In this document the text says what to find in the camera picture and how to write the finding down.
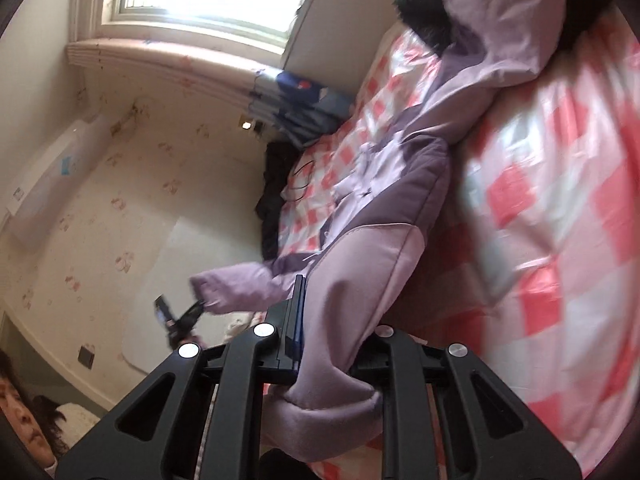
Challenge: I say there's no lilac purple padded jacket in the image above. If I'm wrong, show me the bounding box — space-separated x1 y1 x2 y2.
190 0 566 463

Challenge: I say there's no bright bedroom window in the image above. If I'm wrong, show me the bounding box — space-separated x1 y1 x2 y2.
70 0 308 58

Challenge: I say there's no white headboard panel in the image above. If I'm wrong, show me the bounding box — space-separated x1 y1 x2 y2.
122 217 260 373

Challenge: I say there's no pink checkered bed cover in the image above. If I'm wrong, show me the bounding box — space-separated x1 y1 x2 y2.
280 8 639 477

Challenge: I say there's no person head dark hair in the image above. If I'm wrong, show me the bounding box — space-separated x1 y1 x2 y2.
1 351 66 478

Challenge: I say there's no black garment on bed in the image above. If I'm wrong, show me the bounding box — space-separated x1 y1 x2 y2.
393 0 452 58

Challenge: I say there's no wall power socket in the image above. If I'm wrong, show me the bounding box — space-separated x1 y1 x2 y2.
77 344 96 370

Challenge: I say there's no white wall air conditioner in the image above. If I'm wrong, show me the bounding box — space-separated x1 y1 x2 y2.
6 114 111 250

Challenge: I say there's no black cable on bed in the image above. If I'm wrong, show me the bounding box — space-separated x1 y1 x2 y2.
284 158 319 204

